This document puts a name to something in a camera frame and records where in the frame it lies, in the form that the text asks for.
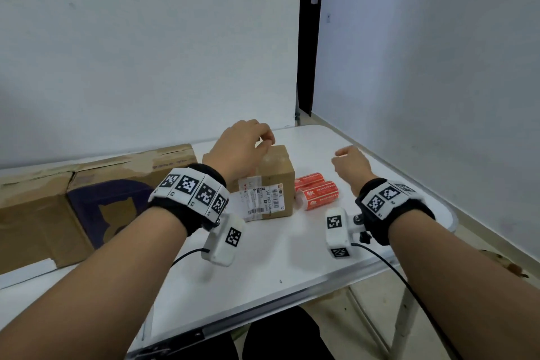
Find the person's left hand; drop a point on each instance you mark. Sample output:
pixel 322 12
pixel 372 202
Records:
pixel 236 151

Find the person's right hand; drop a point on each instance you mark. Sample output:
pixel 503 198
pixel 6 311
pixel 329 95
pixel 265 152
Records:
pixel 353 167

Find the person's left thumb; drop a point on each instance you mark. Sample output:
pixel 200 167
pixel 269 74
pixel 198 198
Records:
pixel 262 147

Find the person's right fingers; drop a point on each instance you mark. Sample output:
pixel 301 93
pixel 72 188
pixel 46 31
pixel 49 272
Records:
pixel 342 154

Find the person's right forearm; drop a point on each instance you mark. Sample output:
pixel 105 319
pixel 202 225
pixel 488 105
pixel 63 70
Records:
pixel 468 288

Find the person's left forearm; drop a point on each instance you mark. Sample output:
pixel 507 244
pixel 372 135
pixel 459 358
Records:
pixel 97 292

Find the small labelled cardboard box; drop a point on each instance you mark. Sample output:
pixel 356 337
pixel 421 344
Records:
pixel 274 180

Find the red cylindrical packet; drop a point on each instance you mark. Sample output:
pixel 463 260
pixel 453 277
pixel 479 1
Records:
pixel 320 196
pixel 309 180

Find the black right wristband with markers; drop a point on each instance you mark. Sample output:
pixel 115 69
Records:
pixel 390 203

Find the black wristband with markers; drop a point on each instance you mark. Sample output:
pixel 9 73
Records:
pixel 192 193
pixel 390 203

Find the black left wristband with markers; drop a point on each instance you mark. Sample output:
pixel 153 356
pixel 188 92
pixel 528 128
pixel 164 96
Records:
pixel 192 193

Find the white folding table leg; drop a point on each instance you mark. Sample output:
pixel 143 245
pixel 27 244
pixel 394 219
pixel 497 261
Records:
pixel 403 326

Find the person's black trousers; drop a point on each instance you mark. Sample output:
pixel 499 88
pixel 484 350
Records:
pixel 274 338

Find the large flattened cardboard box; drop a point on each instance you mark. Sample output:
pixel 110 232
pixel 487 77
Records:
pixel 55 212

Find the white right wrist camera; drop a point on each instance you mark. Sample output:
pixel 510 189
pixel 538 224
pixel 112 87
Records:
pixel 337 231

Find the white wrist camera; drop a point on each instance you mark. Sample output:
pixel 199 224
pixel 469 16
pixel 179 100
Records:
pixel 337 231
pixel 223 243

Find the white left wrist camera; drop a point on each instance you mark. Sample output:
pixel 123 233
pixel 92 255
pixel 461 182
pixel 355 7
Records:
pixel 223 243

